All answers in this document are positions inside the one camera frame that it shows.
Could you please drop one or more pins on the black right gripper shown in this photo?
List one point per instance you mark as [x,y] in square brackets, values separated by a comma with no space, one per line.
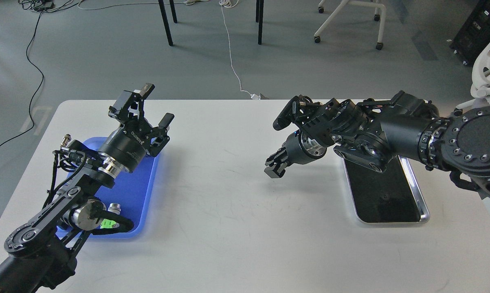
[298,149]

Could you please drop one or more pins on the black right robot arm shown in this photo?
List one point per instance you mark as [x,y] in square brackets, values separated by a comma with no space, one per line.
[372,133]

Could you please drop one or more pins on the white power adapter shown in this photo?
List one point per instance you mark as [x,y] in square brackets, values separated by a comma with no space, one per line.
[258,97]

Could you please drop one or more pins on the blue plastic tray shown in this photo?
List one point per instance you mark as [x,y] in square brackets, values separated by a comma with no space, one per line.
[133,192]

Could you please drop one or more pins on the black equipment case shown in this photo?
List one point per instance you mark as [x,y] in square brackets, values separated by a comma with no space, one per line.
[474,34]

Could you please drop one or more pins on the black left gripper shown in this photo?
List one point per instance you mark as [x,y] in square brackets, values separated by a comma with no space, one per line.
[129,143]

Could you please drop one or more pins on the white office chair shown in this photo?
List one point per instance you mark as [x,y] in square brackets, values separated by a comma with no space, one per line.
[480,88]

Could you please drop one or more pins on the silver tray with black mat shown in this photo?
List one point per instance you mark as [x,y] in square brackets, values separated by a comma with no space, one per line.
[391,197]

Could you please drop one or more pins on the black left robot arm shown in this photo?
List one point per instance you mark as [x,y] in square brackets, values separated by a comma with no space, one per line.
[43,251]

